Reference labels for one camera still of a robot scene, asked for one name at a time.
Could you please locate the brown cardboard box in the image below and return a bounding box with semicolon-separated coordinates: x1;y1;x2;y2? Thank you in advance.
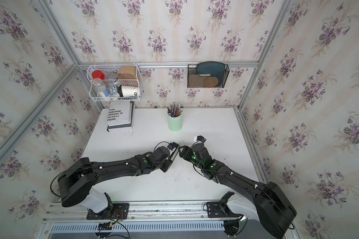
117;65;137;80

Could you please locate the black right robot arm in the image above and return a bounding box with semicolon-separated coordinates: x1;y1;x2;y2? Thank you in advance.
179;143;297;239

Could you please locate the black mesh wall organizer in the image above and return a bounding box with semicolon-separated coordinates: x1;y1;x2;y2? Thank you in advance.
187;63;230;88

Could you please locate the white book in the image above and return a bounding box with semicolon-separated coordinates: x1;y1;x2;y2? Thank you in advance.
106;101;134;126

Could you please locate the clear plastic bottle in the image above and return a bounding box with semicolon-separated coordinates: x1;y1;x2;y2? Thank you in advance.
92;78;110;98

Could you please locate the coloured pencils bundle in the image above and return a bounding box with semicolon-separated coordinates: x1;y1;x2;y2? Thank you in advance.
167;104;183;118

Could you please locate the teal folder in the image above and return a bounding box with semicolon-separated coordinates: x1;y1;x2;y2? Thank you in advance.
196;61;225;87

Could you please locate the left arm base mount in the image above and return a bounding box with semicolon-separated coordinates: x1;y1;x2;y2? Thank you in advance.
86;193;130;221

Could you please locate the green pencil cup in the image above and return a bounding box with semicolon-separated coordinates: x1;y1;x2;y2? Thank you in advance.
168;114;182;131

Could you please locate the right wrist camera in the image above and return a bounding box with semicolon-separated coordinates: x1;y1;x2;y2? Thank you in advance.
194;135;206;144

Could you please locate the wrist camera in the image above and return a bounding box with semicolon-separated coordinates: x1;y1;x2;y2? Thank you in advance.
167;142;179;153
194;135;206;144

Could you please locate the white wire basket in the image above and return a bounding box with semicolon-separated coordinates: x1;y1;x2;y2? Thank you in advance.
86;64;143;102

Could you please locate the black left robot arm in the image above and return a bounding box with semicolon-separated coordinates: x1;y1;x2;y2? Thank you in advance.
55;142;179;219

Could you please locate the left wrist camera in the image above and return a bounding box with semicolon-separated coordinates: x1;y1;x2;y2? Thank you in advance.
167;142;179;153

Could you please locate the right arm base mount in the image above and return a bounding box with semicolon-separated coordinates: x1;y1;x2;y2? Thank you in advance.
202;191;243;218

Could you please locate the round cork coaster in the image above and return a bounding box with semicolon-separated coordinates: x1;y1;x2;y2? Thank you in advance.
203;77;219;88

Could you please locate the red lidded jar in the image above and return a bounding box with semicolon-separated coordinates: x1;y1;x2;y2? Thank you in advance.
91;70;105;80

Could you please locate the grey book underneath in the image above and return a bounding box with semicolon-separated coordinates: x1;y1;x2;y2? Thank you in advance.
107;102;135;131

